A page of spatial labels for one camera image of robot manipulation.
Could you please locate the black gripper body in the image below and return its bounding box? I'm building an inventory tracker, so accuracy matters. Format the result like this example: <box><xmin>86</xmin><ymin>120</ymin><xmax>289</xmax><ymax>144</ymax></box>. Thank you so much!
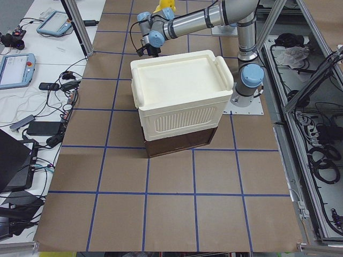
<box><xmin>140</xmin><ymin>38</ymin><xmax>161</xmax><ymax>57</ymax></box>

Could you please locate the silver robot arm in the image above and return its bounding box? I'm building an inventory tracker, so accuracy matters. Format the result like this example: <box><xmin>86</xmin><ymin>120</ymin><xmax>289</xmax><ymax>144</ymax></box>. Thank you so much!
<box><xmin>135</xmin><ymin>1</ymin><xmax>259</xmax><ymax>63</ymax></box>

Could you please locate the yellow plush dinosaur toy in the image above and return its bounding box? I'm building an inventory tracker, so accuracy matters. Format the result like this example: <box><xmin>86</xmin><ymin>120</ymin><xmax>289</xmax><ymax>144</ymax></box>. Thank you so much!
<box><xmin>154</xmin><ymin>0</ymin><xmax>176</xmax><ymax>13</ymax></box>

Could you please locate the cream plastic storage box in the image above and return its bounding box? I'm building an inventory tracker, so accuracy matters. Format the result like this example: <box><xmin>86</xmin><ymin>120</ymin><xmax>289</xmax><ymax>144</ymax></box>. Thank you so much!
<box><xmin>130</xmin><ymin>50</ymin><xmax>234</xmax><ymax>141</ymax></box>

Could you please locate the blue teach pendant far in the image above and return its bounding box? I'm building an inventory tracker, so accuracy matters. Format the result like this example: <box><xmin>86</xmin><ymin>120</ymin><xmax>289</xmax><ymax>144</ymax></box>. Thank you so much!
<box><xmin>36</xmin><ymin>11</ymin><xmax>72</xmax><ymax>37</ymax></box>

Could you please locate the blue teach pendant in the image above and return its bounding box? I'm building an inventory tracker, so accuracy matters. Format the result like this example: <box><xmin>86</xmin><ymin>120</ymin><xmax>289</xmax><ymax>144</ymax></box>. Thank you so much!
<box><xmin>36</xmin><ymin>11</ymin><xmax>72</xmax><ymax>37</ymax></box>
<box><xmin>1</xmin><ymin>53</ymin><xmax>36</xmax><ymax>90</ymax></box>

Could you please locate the blue teach pendant near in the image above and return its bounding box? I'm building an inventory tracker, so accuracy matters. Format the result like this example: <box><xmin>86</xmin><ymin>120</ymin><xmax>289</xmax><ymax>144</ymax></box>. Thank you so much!
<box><xmin>1</xmin><ymin>53</ymin><xmax>36</xmax><ymax>90</ymax></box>

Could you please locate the black power adapter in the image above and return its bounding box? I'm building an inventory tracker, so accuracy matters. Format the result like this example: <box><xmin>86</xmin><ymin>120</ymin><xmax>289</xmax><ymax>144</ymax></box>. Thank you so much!
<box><xmin>26</xmin><ymin>121</ymin><xmax>61</xmax><ymax>136</ymax></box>

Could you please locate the white cloth rag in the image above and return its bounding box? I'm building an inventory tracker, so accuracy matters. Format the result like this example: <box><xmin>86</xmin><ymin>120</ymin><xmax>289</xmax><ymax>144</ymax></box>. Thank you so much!
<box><xmin>275</xmin><ymin>46</ymin><xmax>310</xmax><ymax>69</ymax></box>

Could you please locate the black laptop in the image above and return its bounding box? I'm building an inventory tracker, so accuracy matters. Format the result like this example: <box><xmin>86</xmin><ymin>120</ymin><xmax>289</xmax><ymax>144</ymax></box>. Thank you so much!
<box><xmin>1</xmin><ymin>131</ymin><xmax>38</xmax><ymax>193</ymax></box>

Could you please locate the aluminium frame post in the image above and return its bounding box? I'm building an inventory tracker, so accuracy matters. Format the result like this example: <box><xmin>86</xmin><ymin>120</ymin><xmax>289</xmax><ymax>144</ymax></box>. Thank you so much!
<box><xmin>61</xmin><ymin>0</ymin><xmax>93</xmax><ymax>58</ymax></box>

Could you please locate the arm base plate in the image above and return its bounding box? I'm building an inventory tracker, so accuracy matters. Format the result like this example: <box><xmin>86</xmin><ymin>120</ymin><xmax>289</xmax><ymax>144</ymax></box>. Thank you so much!
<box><xmin>223</xmin><ymin>82</ymin><xmax>264</xmax><ymax>116</ymax></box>

